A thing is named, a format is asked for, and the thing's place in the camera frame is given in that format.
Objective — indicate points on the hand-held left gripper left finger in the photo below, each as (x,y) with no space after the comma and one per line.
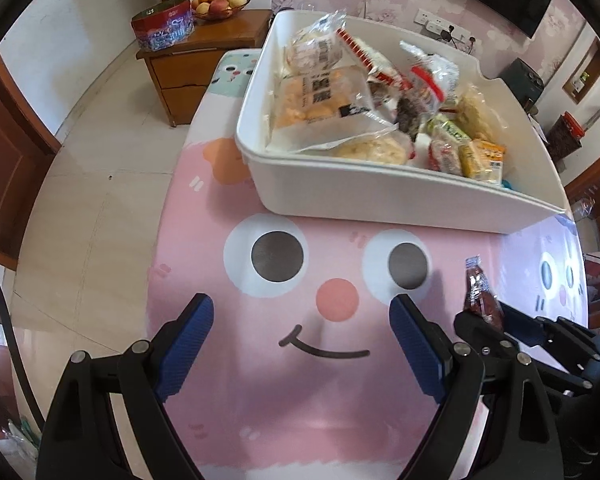
(185,347)

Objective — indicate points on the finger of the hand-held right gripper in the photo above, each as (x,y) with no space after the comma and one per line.
(480,332)
(522,330)

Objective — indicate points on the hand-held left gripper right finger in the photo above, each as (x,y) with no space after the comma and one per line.
(420,350)

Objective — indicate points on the dark red snack packet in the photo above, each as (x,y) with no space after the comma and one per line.
(480,290)

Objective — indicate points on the blue candy packet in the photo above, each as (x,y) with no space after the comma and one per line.
(507,184)

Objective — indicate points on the white plastic storage bin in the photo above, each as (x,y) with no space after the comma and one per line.
(380,195)

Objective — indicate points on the white orange bar packet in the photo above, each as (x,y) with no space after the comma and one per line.
(485,160)

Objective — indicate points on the red candy packet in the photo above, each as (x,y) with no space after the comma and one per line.
(442,157)

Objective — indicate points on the green snack packet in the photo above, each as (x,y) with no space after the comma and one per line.
(452,132)

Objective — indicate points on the clear rice cracker packet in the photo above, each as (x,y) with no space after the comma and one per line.
(375,149)

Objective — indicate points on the clear yellowish snack packet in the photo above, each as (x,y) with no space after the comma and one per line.
(472,112)

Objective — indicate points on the red jujube snack packet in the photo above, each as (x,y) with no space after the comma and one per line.
(430,80)

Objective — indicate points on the red white striped packet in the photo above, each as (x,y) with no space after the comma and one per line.
(375,65)

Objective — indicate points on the beige labelled bread packet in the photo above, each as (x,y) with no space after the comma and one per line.
(312,52)

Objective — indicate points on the cartoon face table mat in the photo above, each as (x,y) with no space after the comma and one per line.
(280,385)

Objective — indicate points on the dark container with red lid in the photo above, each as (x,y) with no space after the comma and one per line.
(565,135)

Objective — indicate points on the dark green air fryer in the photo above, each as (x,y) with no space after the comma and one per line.
(522,85)

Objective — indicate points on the brown wooden door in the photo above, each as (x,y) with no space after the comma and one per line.
(10,160)

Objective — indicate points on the wooden television cabinet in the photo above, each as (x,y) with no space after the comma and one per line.
(205,60)

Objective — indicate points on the red round tin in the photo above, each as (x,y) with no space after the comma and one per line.
(162,27)

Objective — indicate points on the bowl of fruit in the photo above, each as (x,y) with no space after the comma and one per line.
(220,7)

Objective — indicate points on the white wall sockets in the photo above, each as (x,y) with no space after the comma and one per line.
(430,20)

